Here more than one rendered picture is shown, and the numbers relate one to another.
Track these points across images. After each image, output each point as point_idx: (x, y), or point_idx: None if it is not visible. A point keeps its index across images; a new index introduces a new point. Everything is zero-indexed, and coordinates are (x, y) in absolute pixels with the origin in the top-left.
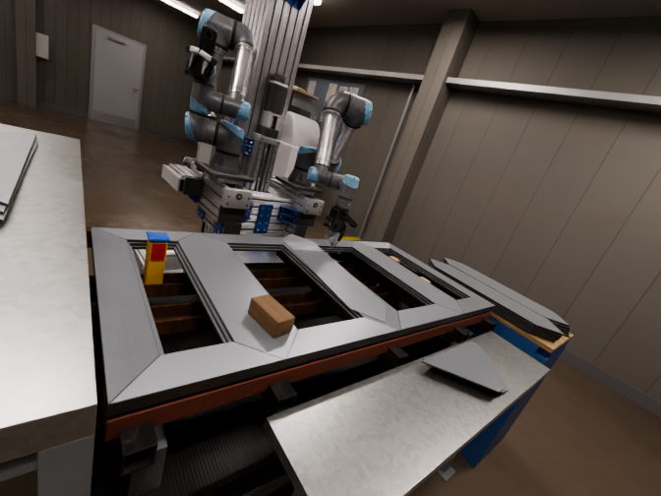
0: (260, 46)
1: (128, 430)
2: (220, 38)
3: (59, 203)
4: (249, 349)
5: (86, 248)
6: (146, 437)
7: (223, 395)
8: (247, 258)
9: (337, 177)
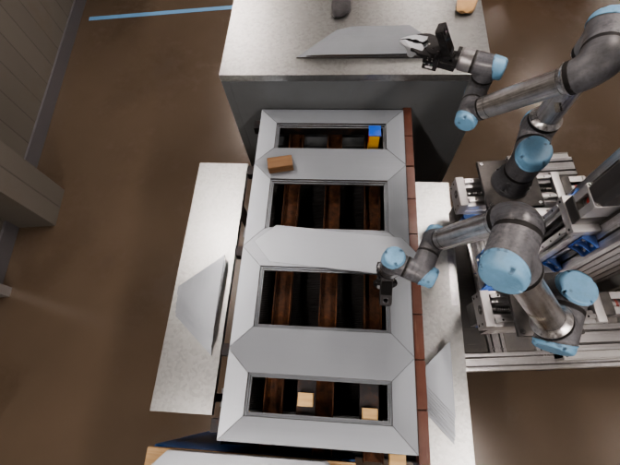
0: None
1: None
2: (578, 47)
3: (329, 68)
4: (266, 151)
5: (285, 75)
6: (257, 125)
7: None
8: (421, 234)
9: (417, 256)
